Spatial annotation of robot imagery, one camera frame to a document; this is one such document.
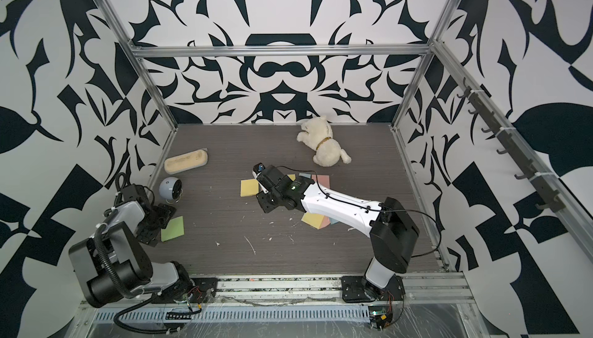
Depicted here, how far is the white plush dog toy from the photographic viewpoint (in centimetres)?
101

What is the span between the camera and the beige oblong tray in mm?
1020

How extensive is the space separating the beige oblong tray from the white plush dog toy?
46 centimetres
